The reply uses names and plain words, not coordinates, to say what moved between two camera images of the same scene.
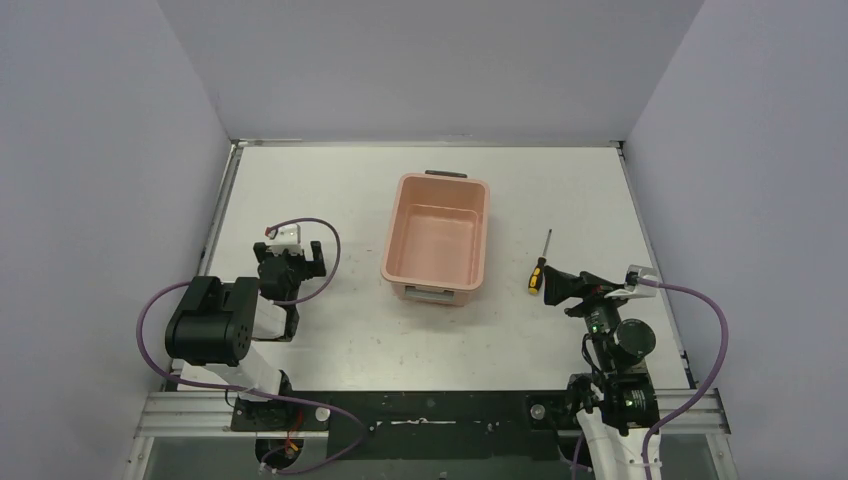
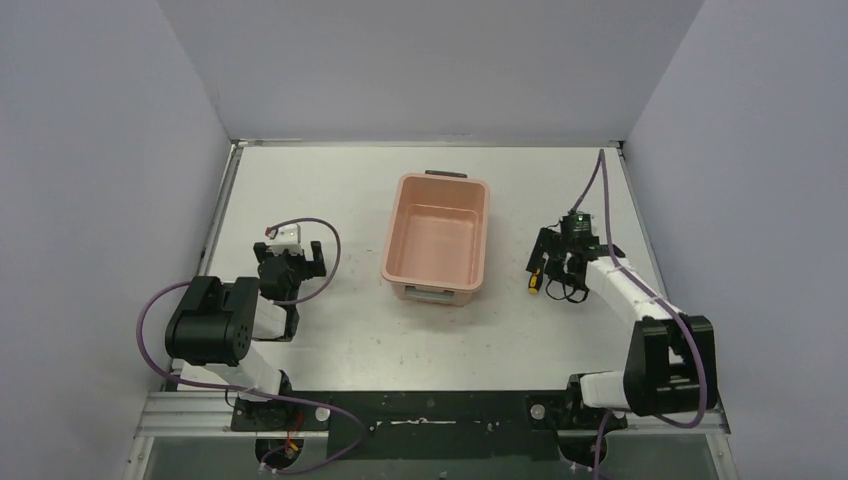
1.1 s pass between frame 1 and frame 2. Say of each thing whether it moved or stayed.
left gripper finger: stayed
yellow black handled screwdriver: stayed
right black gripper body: moved
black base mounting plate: stayed
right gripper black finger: moved
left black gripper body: stayed
